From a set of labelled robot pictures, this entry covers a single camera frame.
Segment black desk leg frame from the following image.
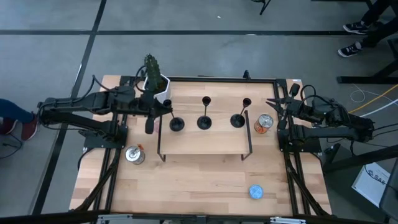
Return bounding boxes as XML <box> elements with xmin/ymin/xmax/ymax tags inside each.
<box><xmin>336</xmin><ymin>0</ymin><xmax>398</xmax><ymax>85</ymax></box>

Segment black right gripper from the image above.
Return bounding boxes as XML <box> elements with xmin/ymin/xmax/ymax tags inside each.
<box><xmin>266</xmin><ymin>96</ymin><xmax>305</xmax><ymax>121</ymax></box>

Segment white printed cardboard box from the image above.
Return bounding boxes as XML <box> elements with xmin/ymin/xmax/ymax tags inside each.
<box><xmin>351</xmin><ymin>161</ymin><xmax>391</xmax><ymax>208</ymax></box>

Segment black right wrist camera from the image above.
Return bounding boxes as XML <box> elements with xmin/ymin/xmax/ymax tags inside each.
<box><xmin>289</xmin><ymin>83</ymin><xmax>302</xmax><ymax>98</ymax></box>

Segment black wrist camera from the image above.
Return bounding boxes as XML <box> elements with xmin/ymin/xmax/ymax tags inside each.
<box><xmin>144</xmin><ymin>115</ymin><xmax>155</xmax><ymax>135</ymax></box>
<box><xmin>289</xmin><ymin>83</ymin><xmax>302</xmax><ymax>98</ymax></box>

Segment wooden shelf riser black legs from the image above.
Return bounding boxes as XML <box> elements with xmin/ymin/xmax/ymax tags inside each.
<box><xmin>157</xmin><ymin>109</ymin><xmax>253</xmax><ymax>162</ymax></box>

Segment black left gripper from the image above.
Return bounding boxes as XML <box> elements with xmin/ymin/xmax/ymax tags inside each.
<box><xmin>135</xmin><ymin>93</ymin><xmax>173</xmax><ymax>118</ymax></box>

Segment white cable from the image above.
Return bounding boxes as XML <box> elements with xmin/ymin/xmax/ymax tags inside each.
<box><xmin>349</xmin><ymin>82</ymin><xmax>398</xmax><ymax>113</ymax></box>

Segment blue glitter candle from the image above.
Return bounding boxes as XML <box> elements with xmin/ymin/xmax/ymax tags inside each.
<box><xmin>248</xmin><ymin>185</ymin><xmax>264</xmax><ymax>200</ymax></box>

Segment black metal candlestick holder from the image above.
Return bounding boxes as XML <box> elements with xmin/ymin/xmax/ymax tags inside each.
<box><xmin>162</xmin><ymin>98</ymin><xmax>185</xmax><ymax>133</ymax></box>
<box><xmin>197</xmin><ymin>96</ymin><xmax>213</xmax><ymax>131</ymax></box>
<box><xmin>229</xmin><ymin>97</ymin><xmax>252</xmax><ymax>129</ymax></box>

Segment green cactus in white pot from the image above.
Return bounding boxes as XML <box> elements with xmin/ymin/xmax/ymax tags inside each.
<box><xmin>136</xmin><ymin>53</ymin><xmax>173</xmax><ymax>105</ymax></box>

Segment black overhead crossbar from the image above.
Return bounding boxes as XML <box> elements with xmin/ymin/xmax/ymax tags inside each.
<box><xmin>0</xmin><ymin>210</ymin><xmax>398</xmax><ymax>224</ymax></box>

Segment black aluminium table frame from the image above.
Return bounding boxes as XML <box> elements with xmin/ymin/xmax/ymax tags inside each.
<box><xmin>70</xmin><ymin>70</ymin><xmax>333</xmax><ymax>217</ymax></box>

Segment grey chair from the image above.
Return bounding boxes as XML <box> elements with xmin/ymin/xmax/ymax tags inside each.
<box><xmin>378</xmin><ymin>158</ymin><xmax>398</xmax><ymax>222</ymax></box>

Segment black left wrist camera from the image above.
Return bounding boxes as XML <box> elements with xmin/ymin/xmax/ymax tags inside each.
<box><xmin>144</xmin><ymin>115</ymin><xmax>155</xmax><ymax>135</ymax></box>

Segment black floor stand beam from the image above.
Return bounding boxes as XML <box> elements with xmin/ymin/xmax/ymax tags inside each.
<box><xmin>322</xmin><ymin>144</ymin><xmax>398</xmax><ymax>174</ymax></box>

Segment tin can orange label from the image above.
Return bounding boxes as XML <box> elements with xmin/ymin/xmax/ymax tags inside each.
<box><xmin>254</xmin><ymin>113</ymin><xmax>274</xmax><ymax>134</ymax></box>
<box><xmin>124</xmin><ymin>144</ymin><xmax>146</xmax><ymax>166</ymax></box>

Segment black chair leg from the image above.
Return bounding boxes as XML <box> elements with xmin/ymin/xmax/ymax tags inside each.
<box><xmin>251</xmin><ymin>0</ymin><xmax>272</xmax><ymax>16</ymax></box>

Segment yellow cable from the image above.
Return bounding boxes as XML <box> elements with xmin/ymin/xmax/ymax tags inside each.
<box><xmin>348</xmin><ymin>83</ymin><xmax>398</xmax><ymax>114</ymax></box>

